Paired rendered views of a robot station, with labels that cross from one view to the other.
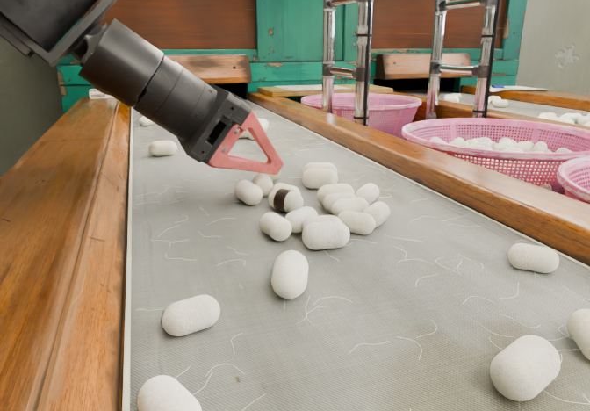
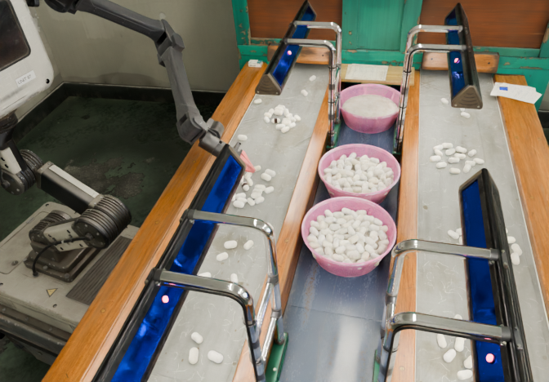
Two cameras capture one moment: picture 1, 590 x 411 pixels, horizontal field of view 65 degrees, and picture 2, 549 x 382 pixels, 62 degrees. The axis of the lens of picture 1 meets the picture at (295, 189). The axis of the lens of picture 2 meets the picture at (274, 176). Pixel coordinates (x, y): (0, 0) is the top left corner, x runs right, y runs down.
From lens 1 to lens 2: 122 cm
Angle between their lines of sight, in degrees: 38
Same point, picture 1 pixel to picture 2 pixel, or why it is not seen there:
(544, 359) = (230, 244)
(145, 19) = (279, 23)
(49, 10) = (190, 135)
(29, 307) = (175, 209)
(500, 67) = (536, 63)
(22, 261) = (178, 196)
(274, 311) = not seen: hidden behind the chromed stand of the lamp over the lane
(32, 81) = not seen: hidden behind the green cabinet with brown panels
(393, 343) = (223, 233)
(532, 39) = not seen: outside the picture
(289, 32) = (363, 33)
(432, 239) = (264, 212)
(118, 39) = (205, 141)
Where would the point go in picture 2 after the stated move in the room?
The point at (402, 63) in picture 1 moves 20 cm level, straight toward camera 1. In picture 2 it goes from (438, 59) to (412, 77)
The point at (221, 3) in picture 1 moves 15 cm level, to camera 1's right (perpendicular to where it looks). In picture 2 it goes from (322, 15) to (354, 20)
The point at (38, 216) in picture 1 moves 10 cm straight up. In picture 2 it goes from (186, 179) to (180, 156)
